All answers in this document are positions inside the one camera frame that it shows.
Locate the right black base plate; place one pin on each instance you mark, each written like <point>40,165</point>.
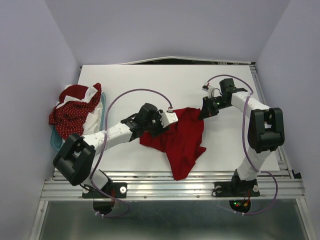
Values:
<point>227,189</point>

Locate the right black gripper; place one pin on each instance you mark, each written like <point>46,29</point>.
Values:
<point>206,110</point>

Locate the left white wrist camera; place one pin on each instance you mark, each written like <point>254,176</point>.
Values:
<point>168,118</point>

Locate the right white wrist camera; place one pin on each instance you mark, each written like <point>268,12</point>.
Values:
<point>210,90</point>

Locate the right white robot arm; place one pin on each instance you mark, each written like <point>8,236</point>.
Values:
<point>262,133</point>

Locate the teal plastic basket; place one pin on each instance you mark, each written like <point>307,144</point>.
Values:
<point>56,141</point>

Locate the red polka dot skirt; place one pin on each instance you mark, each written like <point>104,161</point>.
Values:
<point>72,115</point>

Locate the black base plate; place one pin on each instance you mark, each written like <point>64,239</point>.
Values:
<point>115,189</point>
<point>227,189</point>

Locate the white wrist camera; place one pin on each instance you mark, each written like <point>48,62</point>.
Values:
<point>168,118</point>
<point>210,90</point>

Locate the aluminium frame rail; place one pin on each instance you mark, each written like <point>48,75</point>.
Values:
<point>162,208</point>

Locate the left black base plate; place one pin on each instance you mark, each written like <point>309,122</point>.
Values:
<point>115,189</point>

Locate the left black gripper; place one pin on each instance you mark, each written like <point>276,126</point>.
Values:
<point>160,129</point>

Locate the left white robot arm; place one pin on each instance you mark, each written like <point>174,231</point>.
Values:
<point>75,159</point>

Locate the plain red skirt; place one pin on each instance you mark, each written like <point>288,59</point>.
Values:
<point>181,143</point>

